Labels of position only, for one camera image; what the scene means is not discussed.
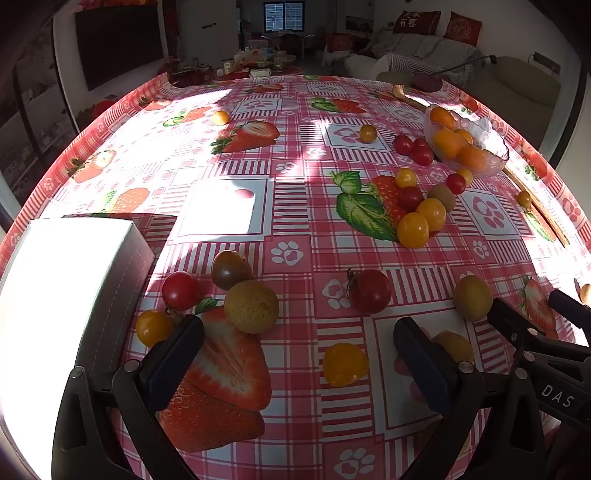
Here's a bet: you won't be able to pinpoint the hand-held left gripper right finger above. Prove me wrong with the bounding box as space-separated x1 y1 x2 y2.
392 316 561 480

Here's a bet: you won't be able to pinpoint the dark glass cabinet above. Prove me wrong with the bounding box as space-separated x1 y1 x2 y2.
0 28 77 195

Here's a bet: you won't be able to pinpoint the dark brownish tomato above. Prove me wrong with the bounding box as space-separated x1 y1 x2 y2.
211 250 252 291

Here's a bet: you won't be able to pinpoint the clear glass bowl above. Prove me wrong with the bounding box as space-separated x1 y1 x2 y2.
423 105 510 179

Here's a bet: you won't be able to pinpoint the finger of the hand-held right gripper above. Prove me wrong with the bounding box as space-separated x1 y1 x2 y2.
487 298 555 356
549 288 591 333

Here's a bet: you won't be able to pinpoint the large red tomato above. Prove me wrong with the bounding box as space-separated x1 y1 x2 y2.
346 268 393 315

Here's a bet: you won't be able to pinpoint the beige armchair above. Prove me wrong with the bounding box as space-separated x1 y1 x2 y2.
466 56 561 109

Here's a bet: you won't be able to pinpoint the strawberry print tablecloth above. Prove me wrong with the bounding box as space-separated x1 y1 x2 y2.
0 74 591 480

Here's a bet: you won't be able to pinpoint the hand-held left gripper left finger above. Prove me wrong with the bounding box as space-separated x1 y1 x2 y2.
52 314 205 480

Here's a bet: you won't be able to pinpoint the red cushion with gold print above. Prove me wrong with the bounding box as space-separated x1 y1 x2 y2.
392 10 441 35

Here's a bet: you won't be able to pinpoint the dark purple object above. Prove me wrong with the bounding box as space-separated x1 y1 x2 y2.
411 71 444 92

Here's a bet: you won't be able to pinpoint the long wooden spoon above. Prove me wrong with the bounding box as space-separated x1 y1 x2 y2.
392 83 570 247

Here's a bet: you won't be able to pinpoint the window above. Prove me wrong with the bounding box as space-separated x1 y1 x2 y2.
264 1 305 33

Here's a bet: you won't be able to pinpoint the light grey sofa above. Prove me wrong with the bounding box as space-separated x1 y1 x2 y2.
344 32 481 86

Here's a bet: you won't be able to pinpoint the black flat television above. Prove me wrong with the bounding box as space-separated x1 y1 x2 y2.
75 4 166 92

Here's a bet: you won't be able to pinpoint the red patterned cushion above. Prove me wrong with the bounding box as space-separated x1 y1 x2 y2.
443 11 483 47

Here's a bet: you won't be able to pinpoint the plain red cushion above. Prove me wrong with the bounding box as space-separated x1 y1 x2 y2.
324 32 356 52

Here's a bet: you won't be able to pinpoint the round coffee table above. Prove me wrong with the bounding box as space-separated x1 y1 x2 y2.
168 46 303 86

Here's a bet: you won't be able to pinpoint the white cardboard box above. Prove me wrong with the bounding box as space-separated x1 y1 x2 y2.
0 218 156 480

